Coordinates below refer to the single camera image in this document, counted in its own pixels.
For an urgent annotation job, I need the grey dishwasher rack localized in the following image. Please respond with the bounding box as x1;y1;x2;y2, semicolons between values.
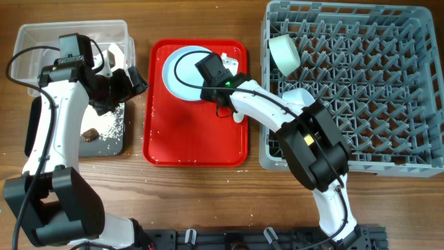
261;1;443;177

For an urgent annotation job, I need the white napkin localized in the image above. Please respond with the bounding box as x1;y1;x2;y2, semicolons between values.
92;43;127;77

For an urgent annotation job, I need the light blue bowl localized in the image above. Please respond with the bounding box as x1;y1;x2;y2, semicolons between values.
282;88;315;107

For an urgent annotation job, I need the clear plastic storage bin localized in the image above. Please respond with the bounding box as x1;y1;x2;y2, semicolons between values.
10;19;136;85

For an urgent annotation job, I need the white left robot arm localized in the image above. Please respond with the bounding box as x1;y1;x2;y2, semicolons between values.
3;33;155;249

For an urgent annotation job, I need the white cooked rice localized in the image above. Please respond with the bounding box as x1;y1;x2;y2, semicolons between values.
79;103;126;157

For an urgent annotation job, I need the black food waste tray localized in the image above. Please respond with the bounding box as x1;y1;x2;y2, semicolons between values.
24;97;126;158

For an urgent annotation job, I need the white plastic spoon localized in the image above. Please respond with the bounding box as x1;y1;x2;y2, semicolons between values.
232;112;244;124

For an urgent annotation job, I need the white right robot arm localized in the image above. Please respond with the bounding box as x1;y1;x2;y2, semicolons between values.
195;52;358;249

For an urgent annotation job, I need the green bowl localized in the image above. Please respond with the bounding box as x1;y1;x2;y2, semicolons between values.
268;35;301;76

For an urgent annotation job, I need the light blue plate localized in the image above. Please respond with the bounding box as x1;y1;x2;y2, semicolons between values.
162;46;210;101

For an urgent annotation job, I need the brown food scrap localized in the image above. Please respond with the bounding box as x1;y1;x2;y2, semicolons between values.
82;128;99;142

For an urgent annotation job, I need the red serving tray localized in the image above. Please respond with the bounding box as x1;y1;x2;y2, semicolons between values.
142;38;248;167

